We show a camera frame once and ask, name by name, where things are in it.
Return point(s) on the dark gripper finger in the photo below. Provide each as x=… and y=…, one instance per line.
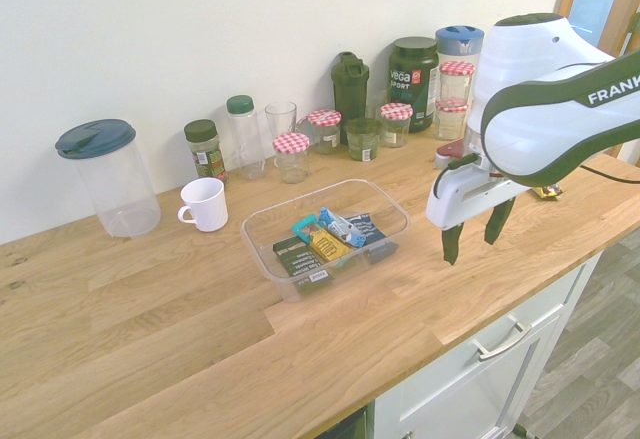
x=452, y=246
x=497, y=224

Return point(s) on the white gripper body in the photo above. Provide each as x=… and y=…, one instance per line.
x=460, y=199

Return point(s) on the yellow brown protein bar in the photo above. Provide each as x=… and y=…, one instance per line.
x=547, y=192

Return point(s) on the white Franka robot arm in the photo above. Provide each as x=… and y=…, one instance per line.
x=525, y=84

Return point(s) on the navy wrapped bar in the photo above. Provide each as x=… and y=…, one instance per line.
x=370, y=226

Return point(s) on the white blue wrapped bar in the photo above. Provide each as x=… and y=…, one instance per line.
x=342, y=229

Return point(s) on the dark green Vega protein tub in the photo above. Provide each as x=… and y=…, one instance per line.
x=412, y=84

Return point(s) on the yellow wrapped bar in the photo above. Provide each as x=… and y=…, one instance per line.
x=327, y=248

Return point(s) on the teal wrapped bar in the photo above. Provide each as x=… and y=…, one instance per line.
x=306, y=226

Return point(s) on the dark green bar white text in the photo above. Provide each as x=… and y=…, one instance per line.
x=299, y=265

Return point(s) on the clear plastic container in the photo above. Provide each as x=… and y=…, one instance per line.
x=280, y=244

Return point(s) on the red and grey gadget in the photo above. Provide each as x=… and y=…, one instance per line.
x=450, y=151

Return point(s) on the glass jar red checkered lid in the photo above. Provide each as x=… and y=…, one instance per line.
x=325, y=134
x=450, y=121
x=396, y=126
x=291, y=159
x=456, y=81

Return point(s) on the small green lid jar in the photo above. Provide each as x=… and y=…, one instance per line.
x=362, y=141

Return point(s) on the white counter cabinet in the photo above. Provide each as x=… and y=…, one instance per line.
x=480, y=394

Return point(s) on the dark green shaker bottle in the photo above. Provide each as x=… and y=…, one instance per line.
x=350, y=91

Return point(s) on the clear pitcher light blue lid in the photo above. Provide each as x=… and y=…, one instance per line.
x=457, y=41

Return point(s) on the clear drinking glass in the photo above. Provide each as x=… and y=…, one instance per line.
x=280, y=121

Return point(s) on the clear bottle green lid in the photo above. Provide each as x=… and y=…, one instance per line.
x=245, y=139

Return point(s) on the white mug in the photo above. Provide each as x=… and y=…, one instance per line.
x=206, y=206

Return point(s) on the spice jar green lid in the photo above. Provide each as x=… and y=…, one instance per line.
x=205, y=151

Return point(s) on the clear pitcher dark blue lid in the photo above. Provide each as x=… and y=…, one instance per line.
x=117, y=184

